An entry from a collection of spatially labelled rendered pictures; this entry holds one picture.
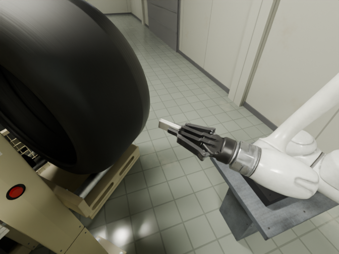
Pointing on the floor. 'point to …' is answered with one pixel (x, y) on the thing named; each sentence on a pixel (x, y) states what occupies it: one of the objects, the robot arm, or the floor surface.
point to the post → (39, 208)
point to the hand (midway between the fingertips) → (169, 126)
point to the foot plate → (111, 248)
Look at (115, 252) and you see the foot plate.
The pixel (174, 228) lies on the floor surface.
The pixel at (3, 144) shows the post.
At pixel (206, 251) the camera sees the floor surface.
